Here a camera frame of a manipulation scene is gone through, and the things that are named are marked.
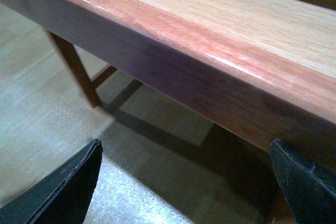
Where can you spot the wooden desk leg brace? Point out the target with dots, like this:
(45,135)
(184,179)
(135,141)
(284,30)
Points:
(72,60)

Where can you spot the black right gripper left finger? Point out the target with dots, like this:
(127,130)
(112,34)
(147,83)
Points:
(64,195)

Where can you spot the wooden pull-out keyboard tray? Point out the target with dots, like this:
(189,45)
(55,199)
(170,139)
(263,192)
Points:
(262,69)

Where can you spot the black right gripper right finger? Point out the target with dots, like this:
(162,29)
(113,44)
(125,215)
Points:
(309,188)

